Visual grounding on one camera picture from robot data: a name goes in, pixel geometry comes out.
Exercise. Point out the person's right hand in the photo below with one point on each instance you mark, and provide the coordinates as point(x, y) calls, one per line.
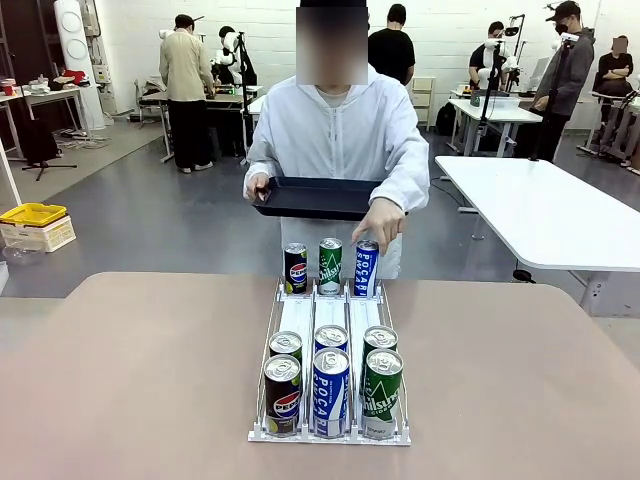
point(257, 187)

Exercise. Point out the person's left hand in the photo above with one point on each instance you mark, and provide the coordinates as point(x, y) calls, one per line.
point(382, 220)

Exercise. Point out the dark serving tray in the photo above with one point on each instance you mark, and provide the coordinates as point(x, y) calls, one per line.
point(320, 197)

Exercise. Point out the blue Pocari Sweat can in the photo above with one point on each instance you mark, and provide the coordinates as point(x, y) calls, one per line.
point(331, 337)
point(366, 272)
point(330, 400)

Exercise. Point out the person's left forearm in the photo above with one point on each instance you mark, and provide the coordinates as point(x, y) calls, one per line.
point(405, 190)

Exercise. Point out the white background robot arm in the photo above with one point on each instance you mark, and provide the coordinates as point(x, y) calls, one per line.
point(230, 42)
point(510, 65)

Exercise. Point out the person's right forearm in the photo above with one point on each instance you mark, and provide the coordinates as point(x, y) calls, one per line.
point(260, 162)

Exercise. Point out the person in white hoodie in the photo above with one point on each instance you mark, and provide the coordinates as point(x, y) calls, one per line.
point(340, 140)

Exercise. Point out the person in black clothes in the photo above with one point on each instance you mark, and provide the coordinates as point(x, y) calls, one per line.
point(480, 57)

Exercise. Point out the seated person in black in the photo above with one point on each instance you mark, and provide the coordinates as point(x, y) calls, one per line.
point(615, 67)

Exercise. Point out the green Chilsung Cider can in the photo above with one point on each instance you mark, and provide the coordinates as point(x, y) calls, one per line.
point(330, 267)
point(382, 400)
point(380, 339)

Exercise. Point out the black Pepsi can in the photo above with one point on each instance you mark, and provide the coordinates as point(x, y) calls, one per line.
point(295, 270)
point(286, 344)
point(282, 400)

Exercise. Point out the brown-topped desk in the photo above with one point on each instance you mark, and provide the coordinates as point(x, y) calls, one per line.
point(225, 100)

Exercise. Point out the black tripod stand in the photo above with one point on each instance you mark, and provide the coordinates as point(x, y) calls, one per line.
point(243, 75)

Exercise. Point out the black backpack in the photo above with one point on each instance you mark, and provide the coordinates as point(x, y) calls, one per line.
point(446, 120)

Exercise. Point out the white drawer cabinet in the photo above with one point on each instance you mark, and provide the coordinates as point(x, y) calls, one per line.
point(424, 105)

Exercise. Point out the white can dispenser rack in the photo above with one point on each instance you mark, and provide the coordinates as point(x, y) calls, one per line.
point(295, 316)

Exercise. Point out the man in light loose shirt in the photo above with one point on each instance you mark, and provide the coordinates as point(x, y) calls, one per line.
point(185, 70)

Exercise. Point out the large white table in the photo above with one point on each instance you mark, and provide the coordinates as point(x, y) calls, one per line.
point(540, 210)

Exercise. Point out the white desk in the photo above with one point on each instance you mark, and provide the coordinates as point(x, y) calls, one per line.
point(505, 114)
point(50, 95)

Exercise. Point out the clear plastic storage box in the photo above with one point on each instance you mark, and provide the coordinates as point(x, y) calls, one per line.
point(500, 102)

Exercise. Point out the man in black T-shirt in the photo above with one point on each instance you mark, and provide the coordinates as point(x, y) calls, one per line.
point(392, 50)

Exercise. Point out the white folding crate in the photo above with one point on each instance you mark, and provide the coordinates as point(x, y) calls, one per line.
point(45, 237)

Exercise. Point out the black tripod with bag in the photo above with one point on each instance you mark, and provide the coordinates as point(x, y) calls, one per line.
point(40, 140)

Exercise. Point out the yellow plastic basket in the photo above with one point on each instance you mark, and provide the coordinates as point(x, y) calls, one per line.
point(32, 214)

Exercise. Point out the white tower air conditioner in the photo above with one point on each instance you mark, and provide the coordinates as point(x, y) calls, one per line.
point(75, 50)

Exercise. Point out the man with cap, grey hoodie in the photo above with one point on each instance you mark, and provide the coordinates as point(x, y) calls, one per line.
point(570, 65)

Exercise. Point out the clear plastic container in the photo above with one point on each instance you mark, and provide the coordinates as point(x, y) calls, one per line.
point(22, 255)

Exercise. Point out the black camera stand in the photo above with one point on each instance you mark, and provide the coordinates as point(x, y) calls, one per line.
point(484, 120)
point(547, 120)

